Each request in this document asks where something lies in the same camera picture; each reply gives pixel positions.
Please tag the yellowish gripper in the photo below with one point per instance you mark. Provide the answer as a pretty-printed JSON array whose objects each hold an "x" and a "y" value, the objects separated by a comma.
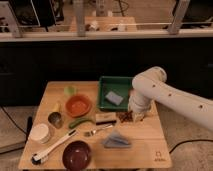
[{"x": 138, "y": 116}]

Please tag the dark red grape bunch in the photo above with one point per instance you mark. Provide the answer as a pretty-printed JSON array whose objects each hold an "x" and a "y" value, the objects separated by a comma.
[{"x": 125, "y": 116}]

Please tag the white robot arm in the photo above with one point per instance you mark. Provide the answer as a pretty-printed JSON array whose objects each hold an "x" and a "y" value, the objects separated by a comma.
[{"x": 151, "y": 85}]

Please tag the orange red bowl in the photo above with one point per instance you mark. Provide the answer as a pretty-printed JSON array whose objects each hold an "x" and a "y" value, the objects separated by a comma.
[{"x": 78, "y": 105}]

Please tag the dark maroon bowl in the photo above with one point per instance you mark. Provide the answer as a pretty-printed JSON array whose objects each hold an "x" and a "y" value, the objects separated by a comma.
[{"x": 76, "y": 156}]

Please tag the blue sponge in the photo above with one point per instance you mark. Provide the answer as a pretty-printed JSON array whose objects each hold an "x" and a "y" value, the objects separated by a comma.
[{"x": 114, "y": 98}]

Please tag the grey folded cloth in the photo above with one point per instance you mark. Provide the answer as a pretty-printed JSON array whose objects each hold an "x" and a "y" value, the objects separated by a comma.
[{"x": 116, "y": 140}]

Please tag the green plastic tray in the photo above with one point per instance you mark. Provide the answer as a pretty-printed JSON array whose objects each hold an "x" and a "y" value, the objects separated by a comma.
[{"x": 117, "y": 84}]

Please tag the silver fork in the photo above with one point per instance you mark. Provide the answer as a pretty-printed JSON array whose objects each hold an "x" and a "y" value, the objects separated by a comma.
[{"x": 93, "y": 132}]

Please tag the green cucumber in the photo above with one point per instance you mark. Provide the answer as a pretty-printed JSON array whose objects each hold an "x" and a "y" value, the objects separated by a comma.
[{"x": 79, "y": 121}]

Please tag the light green cup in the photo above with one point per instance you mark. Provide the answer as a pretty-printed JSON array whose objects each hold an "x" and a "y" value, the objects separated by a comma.
[{"x": 69, "y": 90}]

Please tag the yellow banana piece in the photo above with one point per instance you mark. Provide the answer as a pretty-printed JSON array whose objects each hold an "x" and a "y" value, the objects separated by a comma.
[{"x": 57, "y": 107}]

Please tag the steel measuring cup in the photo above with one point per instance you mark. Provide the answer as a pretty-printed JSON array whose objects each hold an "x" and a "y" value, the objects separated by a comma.
[{"x": 55, "y": 119}]

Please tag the white round container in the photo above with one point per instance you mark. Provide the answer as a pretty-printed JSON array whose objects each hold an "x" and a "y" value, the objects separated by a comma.
[{"x": 40, "y": 133}]

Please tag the white dish brush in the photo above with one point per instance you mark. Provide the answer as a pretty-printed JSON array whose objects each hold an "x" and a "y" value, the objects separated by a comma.
[{"x": 40, "y": 157}]

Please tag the wooden block with black handle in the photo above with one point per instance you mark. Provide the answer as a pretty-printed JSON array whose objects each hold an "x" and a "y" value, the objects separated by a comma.
[{"x": 103, "y": 118}]

